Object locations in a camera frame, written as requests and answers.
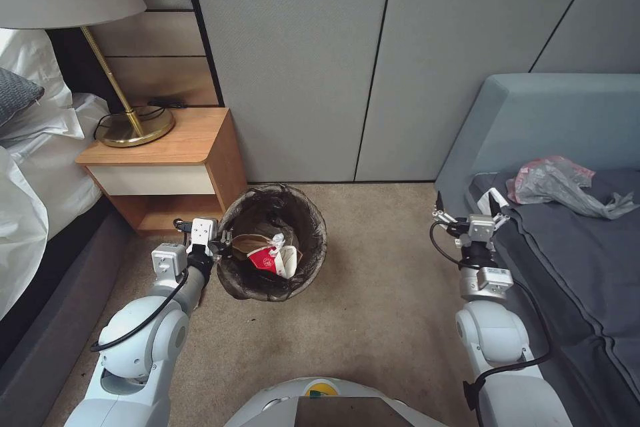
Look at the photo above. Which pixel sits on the wooden nightstand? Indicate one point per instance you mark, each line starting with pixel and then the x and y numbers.
pixel 200 142

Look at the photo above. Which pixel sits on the grey bed frame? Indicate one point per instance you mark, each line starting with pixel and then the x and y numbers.
pixel 45 312

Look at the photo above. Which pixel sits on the white nightstand drawer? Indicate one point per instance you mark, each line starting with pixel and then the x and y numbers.
pixel 150 180

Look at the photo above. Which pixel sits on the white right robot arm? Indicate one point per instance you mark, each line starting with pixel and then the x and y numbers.
pixel 495 337

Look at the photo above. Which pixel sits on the brown paper scrap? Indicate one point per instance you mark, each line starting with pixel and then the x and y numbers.
pixel 250 243

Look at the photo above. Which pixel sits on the grey patterned pillow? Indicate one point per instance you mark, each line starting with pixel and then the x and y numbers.
pixel 15 92

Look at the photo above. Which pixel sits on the red and white paper cup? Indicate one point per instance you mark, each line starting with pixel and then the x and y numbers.
pixel 262 262

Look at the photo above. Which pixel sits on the white robot front shell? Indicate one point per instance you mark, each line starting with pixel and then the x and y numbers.
pixel 280 404

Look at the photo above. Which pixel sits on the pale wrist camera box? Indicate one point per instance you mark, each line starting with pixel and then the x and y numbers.
pixel 482 229
pixel 204 232

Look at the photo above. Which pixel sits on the white pillow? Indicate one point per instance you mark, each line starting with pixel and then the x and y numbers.
pixel 25 54

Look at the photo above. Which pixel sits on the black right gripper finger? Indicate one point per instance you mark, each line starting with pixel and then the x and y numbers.
pixel 497 210
pixel 446 217

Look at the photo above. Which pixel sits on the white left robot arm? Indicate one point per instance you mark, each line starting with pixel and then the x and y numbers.
pixel 137 327

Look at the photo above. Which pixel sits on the white crumpled paper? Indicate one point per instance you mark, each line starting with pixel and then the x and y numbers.
pixel 290 259

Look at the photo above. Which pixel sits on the wooden headboard panel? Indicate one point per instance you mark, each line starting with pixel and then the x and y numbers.
pixel 150 61

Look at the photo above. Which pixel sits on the white duvet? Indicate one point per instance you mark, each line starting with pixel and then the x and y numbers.
pixel 30 187

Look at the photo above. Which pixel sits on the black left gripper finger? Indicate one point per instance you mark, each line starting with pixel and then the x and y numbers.
pixel 226 245
pixel 183 225

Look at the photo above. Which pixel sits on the crumpled clear plastic bag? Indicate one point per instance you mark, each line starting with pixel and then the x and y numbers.
pixel 550 182

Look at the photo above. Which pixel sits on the trash bin with black liner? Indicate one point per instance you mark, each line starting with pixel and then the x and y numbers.
pixel 280 207

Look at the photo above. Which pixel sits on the dark grey sofa cushion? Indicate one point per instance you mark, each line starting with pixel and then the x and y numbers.
pixel 575 267

